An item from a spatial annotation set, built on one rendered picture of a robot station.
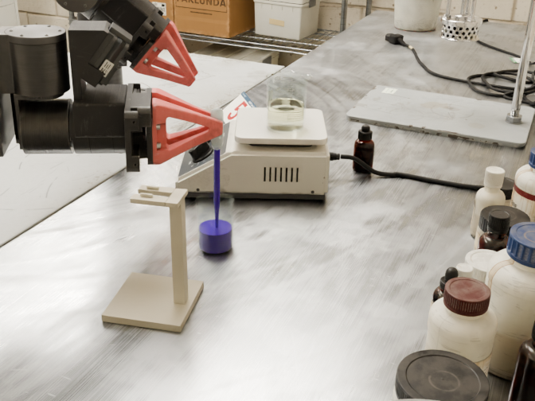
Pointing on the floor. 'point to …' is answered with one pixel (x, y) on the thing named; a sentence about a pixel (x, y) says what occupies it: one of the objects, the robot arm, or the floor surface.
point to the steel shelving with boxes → (201, 10)
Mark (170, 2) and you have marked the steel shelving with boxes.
